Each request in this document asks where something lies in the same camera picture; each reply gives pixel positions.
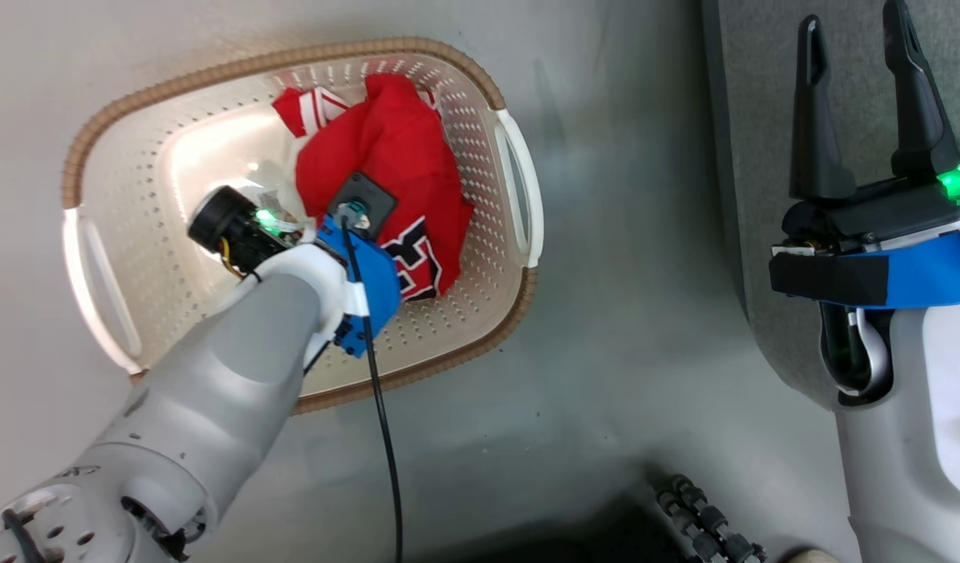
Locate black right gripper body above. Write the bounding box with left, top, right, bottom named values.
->
left=771, top=160, right=960, bottom=257

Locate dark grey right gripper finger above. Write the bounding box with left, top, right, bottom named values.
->
left=788, top=14, right=858, bottom=202
left=883, top=0, right=960, bottom=182

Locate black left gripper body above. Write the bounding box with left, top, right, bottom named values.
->
left=186, top=185, right=318, bottom=276

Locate red jersey garment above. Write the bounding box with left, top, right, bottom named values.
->
left=272, top=73, right=475, bottom=303

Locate grey padded surface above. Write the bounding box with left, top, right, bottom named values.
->
left=700, top=0, right=960, bottom=411

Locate white perforated laundry basket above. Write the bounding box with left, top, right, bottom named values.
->
left=62, top=36, right=545, bottom=415

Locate white black right arm cable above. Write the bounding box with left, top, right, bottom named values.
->
left=819, top=303, right=895, bottom=401

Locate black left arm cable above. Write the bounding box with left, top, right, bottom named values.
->
left=338, top=205, right=405, bottom=563

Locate black ribbed cable chain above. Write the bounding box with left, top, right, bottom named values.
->
left=652, top=473, right=768, bottom=563

